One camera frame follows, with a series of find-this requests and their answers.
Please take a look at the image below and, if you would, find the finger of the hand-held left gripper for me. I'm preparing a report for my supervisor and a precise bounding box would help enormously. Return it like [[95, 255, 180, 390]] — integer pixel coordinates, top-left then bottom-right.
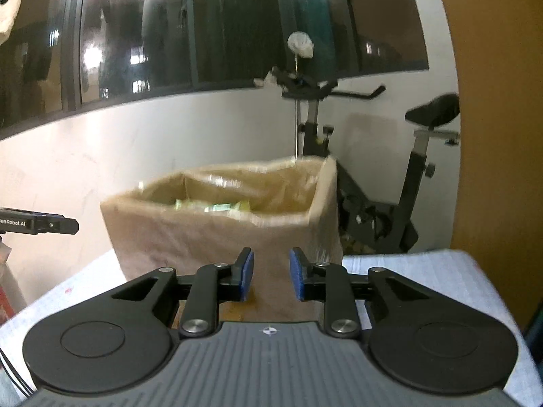
[[35, 214, 80, 235]]

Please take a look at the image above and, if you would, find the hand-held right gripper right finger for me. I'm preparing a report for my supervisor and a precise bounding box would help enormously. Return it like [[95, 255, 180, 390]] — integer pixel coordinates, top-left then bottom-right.
[[289, 247, 433, 340]]

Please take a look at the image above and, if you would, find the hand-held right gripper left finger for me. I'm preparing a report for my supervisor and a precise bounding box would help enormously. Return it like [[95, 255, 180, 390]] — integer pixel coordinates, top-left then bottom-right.
[[111, 247, 255, 339]]

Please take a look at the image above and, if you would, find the green snack packet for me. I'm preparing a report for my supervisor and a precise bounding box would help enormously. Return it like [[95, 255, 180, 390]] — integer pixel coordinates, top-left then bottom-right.
[[174, 198, 251, 215]]

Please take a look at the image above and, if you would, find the lined cardboard box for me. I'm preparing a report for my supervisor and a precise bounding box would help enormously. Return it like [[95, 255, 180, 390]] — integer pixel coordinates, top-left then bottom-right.
[[99, 155, 344, 323]]

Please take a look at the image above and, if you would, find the red patterned cloth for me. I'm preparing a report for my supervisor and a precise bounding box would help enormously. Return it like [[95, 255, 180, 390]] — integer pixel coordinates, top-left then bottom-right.
[[0, 284, 13, 319]]

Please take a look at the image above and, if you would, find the checkered table cloth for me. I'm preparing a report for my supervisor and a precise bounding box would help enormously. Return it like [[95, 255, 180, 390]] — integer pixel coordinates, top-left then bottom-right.
[[0, 249, 539, 407]]

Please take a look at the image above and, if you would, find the black exercise bike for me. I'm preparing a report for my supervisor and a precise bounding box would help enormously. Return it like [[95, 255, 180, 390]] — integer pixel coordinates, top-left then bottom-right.
[[254, 66, 461, 255]]

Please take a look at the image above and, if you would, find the thin metal pole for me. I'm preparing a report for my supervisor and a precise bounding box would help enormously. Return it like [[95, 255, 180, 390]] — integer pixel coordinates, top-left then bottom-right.
[[293, 57, 300, 162]]

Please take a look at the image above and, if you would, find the white bag on pole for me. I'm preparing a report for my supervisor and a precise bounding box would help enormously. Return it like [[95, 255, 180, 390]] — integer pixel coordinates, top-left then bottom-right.
[[287, 32, 315, 59]]

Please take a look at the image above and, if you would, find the dark framed window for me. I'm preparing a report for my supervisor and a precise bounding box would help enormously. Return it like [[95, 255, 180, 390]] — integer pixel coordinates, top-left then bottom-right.
[[0, 0, 429, 140]]

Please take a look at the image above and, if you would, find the wooden door panel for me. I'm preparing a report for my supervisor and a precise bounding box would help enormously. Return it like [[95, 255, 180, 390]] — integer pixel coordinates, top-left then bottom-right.
[[430, 0, 543, 331]]

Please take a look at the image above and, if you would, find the teal hanging cloth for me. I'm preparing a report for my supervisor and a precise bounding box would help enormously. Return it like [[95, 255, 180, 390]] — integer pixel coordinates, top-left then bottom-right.
[[293, 0, 336, 81]]

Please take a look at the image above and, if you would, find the black cable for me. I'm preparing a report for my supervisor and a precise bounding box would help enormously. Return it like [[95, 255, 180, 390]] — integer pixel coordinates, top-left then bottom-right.
[[0, 345, 35, 395]]

